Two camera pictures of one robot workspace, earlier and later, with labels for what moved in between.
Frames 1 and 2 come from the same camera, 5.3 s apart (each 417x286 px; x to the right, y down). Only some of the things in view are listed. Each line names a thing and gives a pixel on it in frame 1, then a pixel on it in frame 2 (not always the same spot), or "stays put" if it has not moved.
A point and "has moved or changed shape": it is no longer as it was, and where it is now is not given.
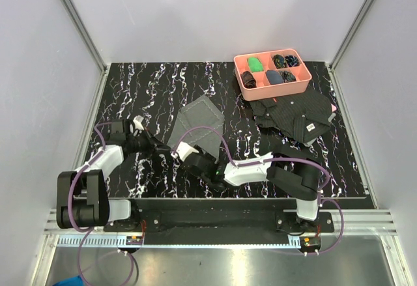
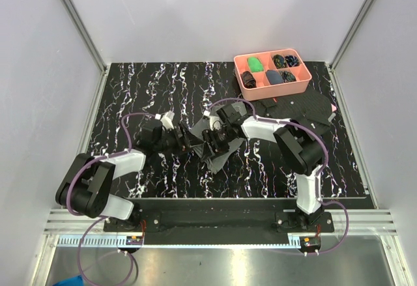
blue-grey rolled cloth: [273, 77] stays put
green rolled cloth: [255, 64] stays put
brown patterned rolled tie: [249, 80] stays put
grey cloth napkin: [201, 112] has moved or changed shape
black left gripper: [154, 146] → [186, 141]
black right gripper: [204, 154] → [210, 136]
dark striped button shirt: [301, 120] stays put
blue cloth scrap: [75, 281] stays put
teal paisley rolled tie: [287, 77] stays put
